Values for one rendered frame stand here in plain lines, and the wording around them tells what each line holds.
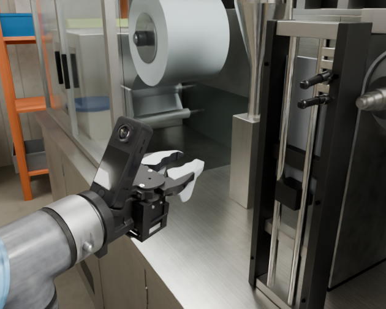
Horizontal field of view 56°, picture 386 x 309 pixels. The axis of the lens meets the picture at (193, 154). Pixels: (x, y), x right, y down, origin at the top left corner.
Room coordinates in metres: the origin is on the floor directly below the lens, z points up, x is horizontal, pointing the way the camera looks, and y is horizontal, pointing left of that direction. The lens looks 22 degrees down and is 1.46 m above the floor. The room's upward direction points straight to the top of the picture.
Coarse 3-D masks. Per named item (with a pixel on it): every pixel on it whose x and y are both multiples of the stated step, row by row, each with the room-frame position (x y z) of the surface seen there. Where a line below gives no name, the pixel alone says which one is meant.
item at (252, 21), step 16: (240, 16) 0.99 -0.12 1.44; (256, 16) 0.96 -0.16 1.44; (272, 16) 0.96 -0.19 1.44; (256, 32) 0.97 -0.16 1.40; (256, 48) 0.98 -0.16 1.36; (256, 64) 0.99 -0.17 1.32; (256, 80) 0.99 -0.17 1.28; (256, 96) 0.99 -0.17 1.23; (256, 112) 0.99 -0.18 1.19; (240, 128) 0.99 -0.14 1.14; (256, 128) 0.96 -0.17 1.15; (240, 144) 0.99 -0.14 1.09; (256, 144) 0.96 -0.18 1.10; (240, 160) 0.99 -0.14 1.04; (256, 160) 0.96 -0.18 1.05; (240, 176) 0.98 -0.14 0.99; (240, 192) 0.98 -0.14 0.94
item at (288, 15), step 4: (288, 0) 0.83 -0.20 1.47; (292, 0) 0.82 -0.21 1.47; (288, 4) 0.83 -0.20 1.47; (292, 4) 0.83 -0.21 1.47; (288, 8) 0.83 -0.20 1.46; (292, 8) 0.83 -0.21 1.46; (288, 12) 0.82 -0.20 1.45; (292, 12) 0.83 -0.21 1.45; (288, 16) 0.82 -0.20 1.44; (292, 16) 0.83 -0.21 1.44
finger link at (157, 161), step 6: (174, 150) 0.55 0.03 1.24; (150, 156) 0.52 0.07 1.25; (156, 156) 0.52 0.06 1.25; (162, 156) 0.52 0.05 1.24; (168, 156) 0.53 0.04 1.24; (174, 156) 0.54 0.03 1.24; (180, 156) 0.56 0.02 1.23; (144, 162) 0.50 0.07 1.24; (150, 162) 0.50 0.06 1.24; (156, 162) 0.50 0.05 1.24; (162, 162) 0.52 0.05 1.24; (168, 162) 0.53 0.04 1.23; (150, 168) 0.50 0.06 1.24; (156, 168) 0.50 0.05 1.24; (162, 168) 0.54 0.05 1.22
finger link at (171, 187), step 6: (186, 174) 0.48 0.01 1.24; (192, 174) 0.48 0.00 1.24; (168, 180) 0.45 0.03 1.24; (174, 180) 0.46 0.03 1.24; (180, 180) 0.46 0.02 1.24; (186, 180) 0.46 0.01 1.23; (192, 180) 0.49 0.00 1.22; (162, 186) 0.44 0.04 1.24; (168, 186) 0.44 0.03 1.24; (174, 186) 0.44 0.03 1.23; (180, 186) 0.45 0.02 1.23; (156, 192) 0.44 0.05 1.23; (162, 192) 0.43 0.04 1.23; (168, 192) 0.44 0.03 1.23; (174, 192) 0.44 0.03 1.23; (180, 192) 0.45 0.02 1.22
